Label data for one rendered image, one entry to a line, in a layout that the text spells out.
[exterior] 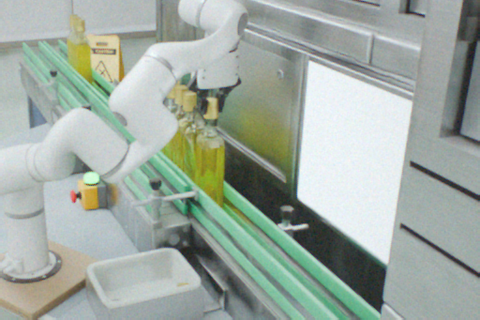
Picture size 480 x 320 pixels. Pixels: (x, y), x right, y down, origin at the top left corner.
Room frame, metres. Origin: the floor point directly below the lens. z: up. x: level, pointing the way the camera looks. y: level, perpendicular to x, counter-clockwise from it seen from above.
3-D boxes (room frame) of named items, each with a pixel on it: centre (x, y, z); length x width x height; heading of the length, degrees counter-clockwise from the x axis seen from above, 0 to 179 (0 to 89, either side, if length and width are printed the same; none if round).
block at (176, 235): (1.38, -0.01, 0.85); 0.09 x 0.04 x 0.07; 112
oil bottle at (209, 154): (1.45, -0.10, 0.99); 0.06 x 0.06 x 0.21; 22
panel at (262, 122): (1.34, -0.29, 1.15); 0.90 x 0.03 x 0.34; 22
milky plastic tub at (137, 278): (1.23, 0.06, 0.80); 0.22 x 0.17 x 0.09; 112
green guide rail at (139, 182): (2.21, 0.35, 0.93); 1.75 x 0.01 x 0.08; 22
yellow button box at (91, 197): (1.75, 0.23, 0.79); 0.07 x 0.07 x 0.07; 22
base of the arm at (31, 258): (1.36, 0.35, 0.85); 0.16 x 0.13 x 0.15; 138
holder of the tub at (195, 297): (1.24, 0.03, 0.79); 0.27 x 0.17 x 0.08; 112
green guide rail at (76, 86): (2.24, 0.28, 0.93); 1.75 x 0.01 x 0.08; 22
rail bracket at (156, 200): (1.37, 0.01, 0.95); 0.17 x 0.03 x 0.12; 112
